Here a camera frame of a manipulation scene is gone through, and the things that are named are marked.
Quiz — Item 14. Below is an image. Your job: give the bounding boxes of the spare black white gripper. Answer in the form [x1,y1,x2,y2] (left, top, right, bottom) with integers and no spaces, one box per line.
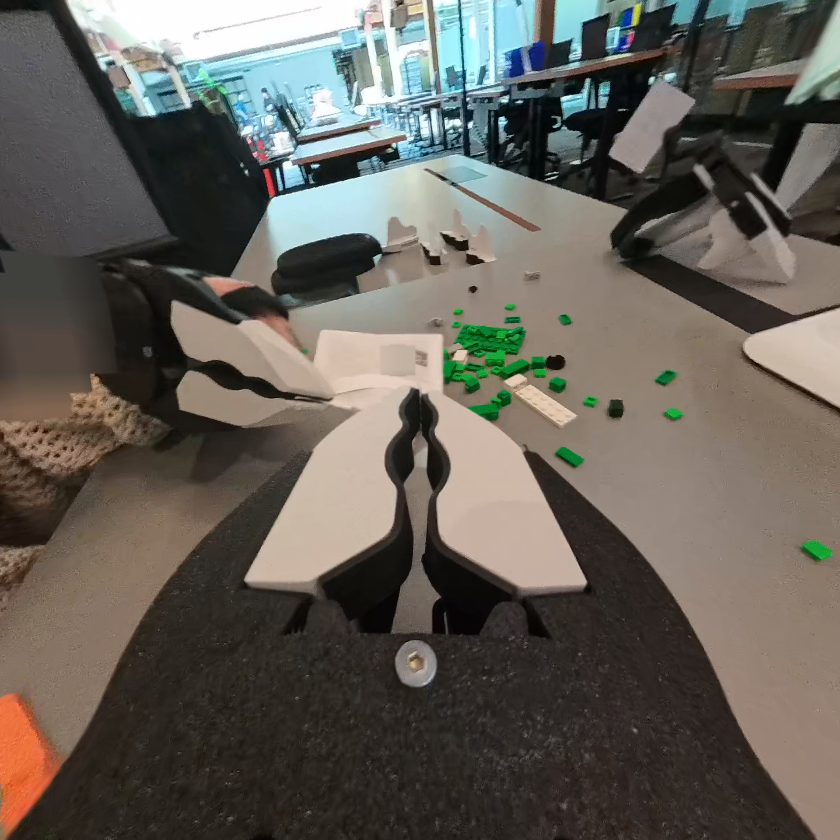
[609,79,798,284]

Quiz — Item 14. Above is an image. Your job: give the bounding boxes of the black mesh office chair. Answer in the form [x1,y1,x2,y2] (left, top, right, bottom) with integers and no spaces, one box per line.
[125,101,271,280]

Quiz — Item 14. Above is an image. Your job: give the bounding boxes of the long white lego plate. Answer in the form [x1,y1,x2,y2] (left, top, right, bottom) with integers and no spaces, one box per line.
[514,384,578,429]

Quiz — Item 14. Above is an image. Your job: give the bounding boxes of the open lego instruction booklet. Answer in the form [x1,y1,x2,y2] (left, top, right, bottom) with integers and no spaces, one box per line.
[784,36,840,107]

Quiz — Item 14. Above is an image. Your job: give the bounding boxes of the green lego bricks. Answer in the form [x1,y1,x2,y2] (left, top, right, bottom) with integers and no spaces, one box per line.
[430,303,834,562]

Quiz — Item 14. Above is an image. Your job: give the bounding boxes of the person's left forearm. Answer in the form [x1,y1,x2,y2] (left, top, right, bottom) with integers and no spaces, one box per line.
[0,377,175,605]

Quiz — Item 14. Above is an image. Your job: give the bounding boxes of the black computer monitor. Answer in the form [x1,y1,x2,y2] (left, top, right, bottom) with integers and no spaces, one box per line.
[633,3,678,52]
[580,13,613,61]

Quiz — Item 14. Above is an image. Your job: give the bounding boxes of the orange brick separator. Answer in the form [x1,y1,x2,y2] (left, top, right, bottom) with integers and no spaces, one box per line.
[0,694,61,837]

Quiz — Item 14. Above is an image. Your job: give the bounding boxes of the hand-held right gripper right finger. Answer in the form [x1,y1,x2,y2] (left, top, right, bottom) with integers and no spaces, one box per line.
[422,392,589,632]

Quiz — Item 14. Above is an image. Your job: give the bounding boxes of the grey fabric partition panel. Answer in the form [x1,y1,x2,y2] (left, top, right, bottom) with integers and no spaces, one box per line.
[0,10,178,257]

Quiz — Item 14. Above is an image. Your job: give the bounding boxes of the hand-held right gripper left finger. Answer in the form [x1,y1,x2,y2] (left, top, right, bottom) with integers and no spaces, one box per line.
[244,387,416,632]

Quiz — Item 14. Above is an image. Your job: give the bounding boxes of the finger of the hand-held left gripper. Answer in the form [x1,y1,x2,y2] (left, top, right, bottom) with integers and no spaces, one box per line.
[171,301,337,400]
[176,367,332,429]

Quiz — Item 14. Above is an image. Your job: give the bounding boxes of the wooden edged office desk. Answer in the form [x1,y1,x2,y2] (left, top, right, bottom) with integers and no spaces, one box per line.
[499,47,680,198]
[289,128,409,191]

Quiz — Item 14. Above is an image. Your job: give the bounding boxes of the white book stand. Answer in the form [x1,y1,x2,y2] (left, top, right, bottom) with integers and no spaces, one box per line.
[743,307,840,409]

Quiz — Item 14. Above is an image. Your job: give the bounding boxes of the person's left hand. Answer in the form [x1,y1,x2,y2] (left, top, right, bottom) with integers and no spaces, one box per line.
[202,276,296,342]

